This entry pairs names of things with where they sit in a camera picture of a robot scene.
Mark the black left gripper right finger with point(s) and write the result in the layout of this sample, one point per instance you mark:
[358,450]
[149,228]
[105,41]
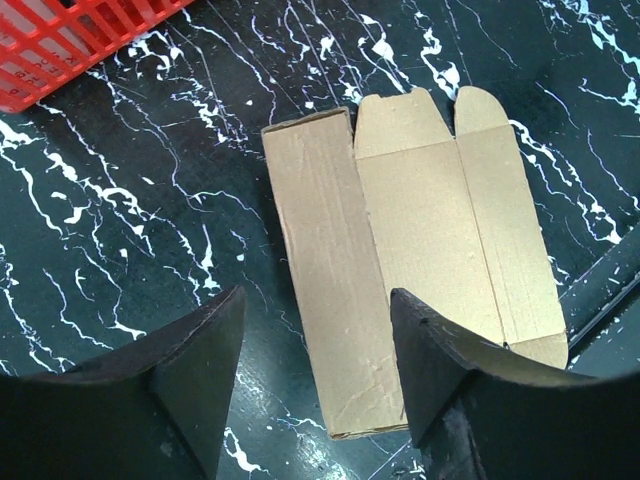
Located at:
[476,410]

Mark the red plastic shopping basket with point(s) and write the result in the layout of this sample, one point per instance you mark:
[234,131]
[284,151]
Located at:
[45,44]

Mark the brown cardboard box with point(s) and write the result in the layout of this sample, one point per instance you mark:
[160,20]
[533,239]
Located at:
[394,197]

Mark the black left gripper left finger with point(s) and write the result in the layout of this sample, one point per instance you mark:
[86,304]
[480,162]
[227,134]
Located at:
[155,408]

